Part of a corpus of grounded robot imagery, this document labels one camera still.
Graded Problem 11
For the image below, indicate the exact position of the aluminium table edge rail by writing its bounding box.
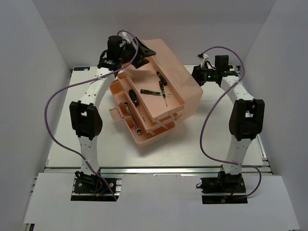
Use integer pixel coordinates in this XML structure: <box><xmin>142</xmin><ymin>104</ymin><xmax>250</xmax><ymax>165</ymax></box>
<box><xmin>44</xmin><ymin>166</ymin><xmax>272</xmax><ymax>174</ymax></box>

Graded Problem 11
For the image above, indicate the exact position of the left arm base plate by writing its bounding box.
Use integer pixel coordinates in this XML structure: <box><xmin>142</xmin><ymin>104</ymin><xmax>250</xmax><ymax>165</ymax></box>
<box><xmin>71</xmin><ymin>171</ymin><xmax>120</xmax><ymax>202</ymax></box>

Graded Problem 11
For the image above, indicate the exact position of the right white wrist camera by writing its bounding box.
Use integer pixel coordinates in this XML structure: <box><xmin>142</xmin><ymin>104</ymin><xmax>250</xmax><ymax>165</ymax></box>
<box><xmin>197</xmin><ymin>53</ymin><xmax>209</xmax><ymax>69</ymax></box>

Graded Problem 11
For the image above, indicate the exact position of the purple cable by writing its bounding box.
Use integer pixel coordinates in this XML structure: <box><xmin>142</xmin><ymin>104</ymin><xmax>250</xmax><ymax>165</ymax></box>
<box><xmin>45</xmin><ymin>30</ymin><xmax>139</xmax><ymax>202</ymax></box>
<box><xmin>199</xmin><ymin>46</ymin><xmax>262</xmax><ymax>199</ymax></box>

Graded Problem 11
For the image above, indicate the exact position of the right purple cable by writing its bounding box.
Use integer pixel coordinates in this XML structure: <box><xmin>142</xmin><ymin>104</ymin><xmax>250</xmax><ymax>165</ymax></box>
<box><xmin>199</xmin><ymin>46</ymin><xmax>262</xmax><ymax>199</ymax></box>

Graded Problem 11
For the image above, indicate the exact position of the small precision screwdriver front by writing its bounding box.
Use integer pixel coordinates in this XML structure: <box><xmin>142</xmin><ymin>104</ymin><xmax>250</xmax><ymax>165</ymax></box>
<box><xmin>156</xmin><ymin>72</ymin><xmax>167</xmax><ymax>86</ymax></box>

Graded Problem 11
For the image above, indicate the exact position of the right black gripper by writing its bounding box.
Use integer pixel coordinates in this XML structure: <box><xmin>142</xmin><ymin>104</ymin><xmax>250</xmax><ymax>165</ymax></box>
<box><xmin>183</xmin><ymin>64</ymin><xmax>218</xmax><ymax>88</ymax></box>

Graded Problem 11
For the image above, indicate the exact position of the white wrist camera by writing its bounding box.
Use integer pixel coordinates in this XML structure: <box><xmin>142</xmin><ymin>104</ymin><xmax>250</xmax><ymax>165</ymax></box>
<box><xmin>117</xmin><ymin>31</ymin><xmax>131</xmax><ymax>44</ymax></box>
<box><xmin>197</xmin><ymin>53</ymin><xmax>209</xmax><ymax>69</ymax></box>

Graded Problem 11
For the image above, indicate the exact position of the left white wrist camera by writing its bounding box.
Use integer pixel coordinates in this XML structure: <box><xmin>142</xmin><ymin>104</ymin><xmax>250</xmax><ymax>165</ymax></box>
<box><xmin>117</xmin><ymin>31</ymin><xmax>131</xmax><ymax>44</ymax></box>

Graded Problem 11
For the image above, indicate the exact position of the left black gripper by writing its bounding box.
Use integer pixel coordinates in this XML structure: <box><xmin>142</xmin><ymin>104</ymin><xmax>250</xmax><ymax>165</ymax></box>
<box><xmin>117</xmin><ymin>36</ymin><xmax>155</xmax><ymax>69</ymax></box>

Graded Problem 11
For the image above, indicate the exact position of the large green screwdriver front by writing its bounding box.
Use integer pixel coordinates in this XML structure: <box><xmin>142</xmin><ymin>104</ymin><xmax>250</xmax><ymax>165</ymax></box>
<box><xmin>128</xmin><ymin>89</ymin><xmax>145</xmax><ymax>121</ymax></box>

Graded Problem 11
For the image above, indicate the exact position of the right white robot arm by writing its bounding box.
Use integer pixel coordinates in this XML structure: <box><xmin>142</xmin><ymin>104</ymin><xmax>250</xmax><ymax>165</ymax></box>
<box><xmin>192</xmin><ymin>55</ymin><xmax>265</xmax><ymax>175</ymax></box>

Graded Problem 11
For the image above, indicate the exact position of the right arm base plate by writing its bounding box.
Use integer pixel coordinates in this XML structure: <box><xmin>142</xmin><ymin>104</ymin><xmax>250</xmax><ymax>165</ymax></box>
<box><xmin>196</xmin><ymin>177</ymin><xmax>248</xmax><ymax>205</ymax></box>

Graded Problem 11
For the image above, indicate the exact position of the white front cover board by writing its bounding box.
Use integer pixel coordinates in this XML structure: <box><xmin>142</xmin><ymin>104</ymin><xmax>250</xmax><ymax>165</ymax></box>
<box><xmin>25</xmin><ymin>173</ymin><xmax>299</xmax><ymax>231</ymax></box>

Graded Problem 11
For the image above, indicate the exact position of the pink plastic toolbox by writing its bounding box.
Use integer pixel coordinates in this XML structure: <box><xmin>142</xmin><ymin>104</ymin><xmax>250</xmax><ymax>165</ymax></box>
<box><xmin>109</xmin><ymin>38</ymin><xmax>203</xmax><ymax>147</ymax></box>

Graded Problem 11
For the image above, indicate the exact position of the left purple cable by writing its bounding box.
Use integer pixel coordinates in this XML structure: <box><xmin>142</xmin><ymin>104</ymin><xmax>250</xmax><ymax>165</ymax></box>
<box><xmin>45</xmin><ymin>30</ymin><xmax>139</xmax><ymax>202</ymax></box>

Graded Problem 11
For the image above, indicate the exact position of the small precision screwdriver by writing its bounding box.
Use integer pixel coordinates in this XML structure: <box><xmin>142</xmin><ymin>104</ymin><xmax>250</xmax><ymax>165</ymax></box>
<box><xmin>156</xmin><ymin>72</ymin><xmax>167</xmax><ymax>86</ymax></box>
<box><xmin>140</xmin><ymin>89</ymin><xmax>170</xmax><ymax>95</ymax></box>
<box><xmin>159</xmin><ymin>80</ymin><xmax>167</xmax><ymax>106</ymax></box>

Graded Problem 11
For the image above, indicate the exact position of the blue label left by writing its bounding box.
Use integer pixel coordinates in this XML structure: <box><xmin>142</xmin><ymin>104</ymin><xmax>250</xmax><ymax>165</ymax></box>
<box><xmin>73</xmin><ymin>67</ymin><xmax>90</xmax><ymax>71</ymax></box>

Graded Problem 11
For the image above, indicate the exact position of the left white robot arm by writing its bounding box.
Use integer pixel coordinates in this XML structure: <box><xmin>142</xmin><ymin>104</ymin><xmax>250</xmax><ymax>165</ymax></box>
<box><xmin>69</xmin><ymin>35</ymin><xmax>156</xmax><ymax>192</ymax></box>

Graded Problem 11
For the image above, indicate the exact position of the silver ratchet wrench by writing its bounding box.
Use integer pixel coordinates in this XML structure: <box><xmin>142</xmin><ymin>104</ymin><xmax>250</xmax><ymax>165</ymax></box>
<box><xmin>124</xmin><ymin>102</ymin><xmax>142</xmax><ymax>135</ymax></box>

